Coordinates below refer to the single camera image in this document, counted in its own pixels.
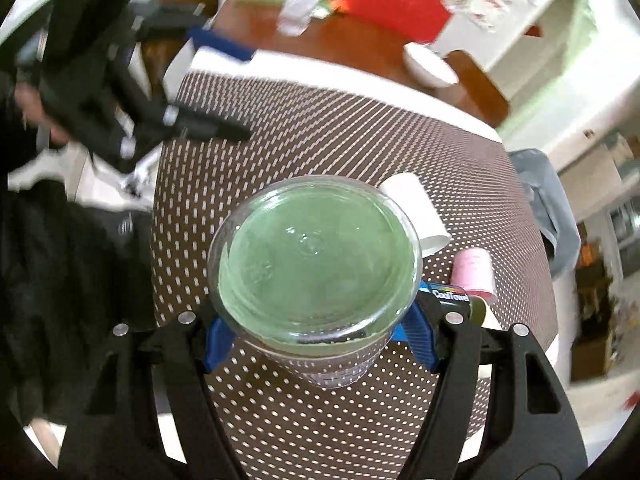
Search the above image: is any grey cloth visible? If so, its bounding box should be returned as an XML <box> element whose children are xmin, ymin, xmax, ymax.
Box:
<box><xmin>507</xmin><ymin>148</ymin><xmax>584</xmax><ymax>279</ymax></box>

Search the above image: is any pink paper cup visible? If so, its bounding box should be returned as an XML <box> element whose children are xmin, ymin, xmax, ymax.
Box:
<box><xmin>450</xmin><ymin>248</ymin><xmax>497</xmax><ymax>302</ymax></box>

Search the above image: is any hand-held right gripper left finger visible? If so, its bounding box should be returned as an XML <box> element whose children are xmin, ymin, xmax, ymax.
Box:
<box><xmin>60</xmin><ymin>310</ymin><xmax>251</xmax><ymax>480</ymax></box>

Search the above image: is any clear glass cup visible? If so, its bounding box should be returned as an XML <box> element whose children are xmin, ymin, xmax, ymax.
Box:
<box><xmin>207</xmin><ymin>174</ymin><xmax>424</xmax><ymax>389</ymax></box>

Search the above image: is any clear plastic bottle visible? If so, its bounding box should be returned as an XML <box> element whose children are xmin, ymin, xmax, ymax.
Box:
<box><xmin>276</xmin><ymin>0</ymin><xmax>319</xmax><ymax>37</ymax></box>

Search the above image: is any wooden chair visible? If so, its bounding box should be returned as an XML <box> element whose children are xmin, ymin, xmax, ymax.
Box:
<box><xmin>141</xmin><ymin>0</ymin><xmax>222</xmax><ymax>98</ymax></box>

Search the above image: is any dark cool towel packet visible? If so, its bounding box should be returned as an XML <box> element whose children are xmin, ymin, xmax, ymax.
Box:
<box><xmin>419</xmin><ymin>282</ymin><xmax>474</xmax><ymax>312</ymax></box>

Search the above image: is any white paper cup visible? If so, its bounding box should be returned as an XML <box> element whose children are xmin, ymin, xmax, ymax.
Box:
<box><xmin>377</xmin><ymin>172</ymin><xmax>452</xmax><ymax>259</ymax></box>

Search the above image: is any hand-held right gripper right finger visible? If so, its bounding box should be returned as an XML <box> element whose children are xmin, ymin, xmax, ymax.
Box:
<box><xmin>392</xmin><ymin>304</ymin><xmax>589</xmax><ymax>480</ymax></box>

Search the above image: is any white cabinet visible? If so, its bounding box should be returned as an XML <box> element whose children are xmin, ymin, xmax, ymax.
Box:
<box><xmin>440</xmin><ymin>0</ymin><xmax>608</xmax><ymax>148</ymax></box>

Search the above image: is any wooden table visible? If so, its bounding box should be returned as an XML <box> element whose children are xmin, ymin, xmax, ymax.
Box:
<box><xmin>210</xmin><ymin>0</ymin><xmax>451</xmax><ymax>92</ymax></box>

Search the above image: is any person's left hand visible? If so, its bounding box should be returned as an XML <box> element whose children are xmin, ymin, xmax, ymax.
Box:
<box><xmin>14</xmin><ymin>82</ymin><xmax>71</xmax><ymax>148</ymax></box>

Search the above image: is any brown dotted tablecloth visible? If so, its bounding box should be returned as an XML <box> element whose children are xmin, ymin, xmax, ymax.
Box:
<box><xmin>150</xmin><ymin>70</ymin><xmax>559</xmax><ymax>480</ymax></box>

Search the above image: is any white bowl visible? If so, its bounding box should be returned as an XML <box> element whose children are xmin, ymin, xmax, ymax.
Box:
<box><xmin>402</xmin><ymin>42</ymin><xmax>460</xmax><ymax>89</ymax></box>

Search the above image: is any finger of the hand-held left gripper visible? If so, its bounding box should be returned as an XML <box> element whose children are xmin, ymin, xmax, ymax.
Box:
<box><xmin>131</xmin><ymin>1</ymin><xmax>254</xmax><ymax>64</ymax></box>
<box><xmin>116</xmin><ymin>67</ymin><xmax>254</xmax><ymax>162</ymax></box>

